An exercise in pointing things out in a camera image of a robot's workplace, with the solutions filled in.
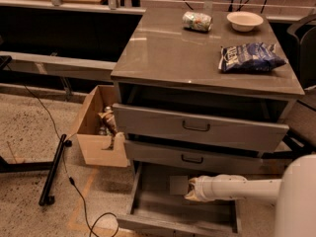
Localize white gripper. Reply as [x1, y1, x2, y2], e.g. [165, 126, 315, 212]
[185, 174, 247, 201]

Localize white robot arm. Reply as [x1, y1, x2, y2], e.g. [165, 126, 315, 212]
[185, 154, 316, 237]

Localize bottom grey open drawer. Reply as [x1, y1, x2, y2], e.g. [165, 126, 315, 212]
[118, 162, 241, 237]

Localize middle grey drawer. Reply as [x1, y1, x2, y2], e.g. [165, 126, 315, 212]
[123, 139, 287, 179]

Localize top grey drawer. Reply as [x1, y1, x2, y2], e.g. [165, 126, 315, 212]
[113, 104, 289, 152]

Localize grey drawer cabinet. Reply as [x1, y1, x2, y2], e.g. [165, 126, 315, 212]
[111, 9, 304, 174]

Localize brown trash in box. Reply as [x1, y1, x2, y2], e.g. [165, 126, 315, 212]
[98, 106, 118, 149]

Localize cardboard box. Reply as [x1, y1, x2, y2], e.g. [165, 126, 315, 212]
[67, 85, 129, 167]

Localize black table leg base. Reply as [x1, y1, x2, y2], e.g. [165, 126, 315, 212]
[39, 134, 72, 206]

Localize blue chip bag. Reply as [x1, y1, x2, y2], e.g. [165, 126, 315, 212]
[218, 42, 287, 73]

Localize crushed green soda can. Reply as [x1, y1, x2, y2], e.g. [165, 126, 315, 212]
[183, 11, 212, 32]

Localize white paper bowl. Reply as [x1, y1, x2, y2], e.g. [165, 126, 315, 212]
[227, 11, 264, 33]

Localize black chair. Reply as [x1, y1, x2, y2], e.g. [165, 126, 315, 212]
[261, 13, 316, 160]

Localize black floor cable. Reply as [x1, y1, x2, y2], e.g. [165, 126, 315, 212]
[6, 62, 120, 237]

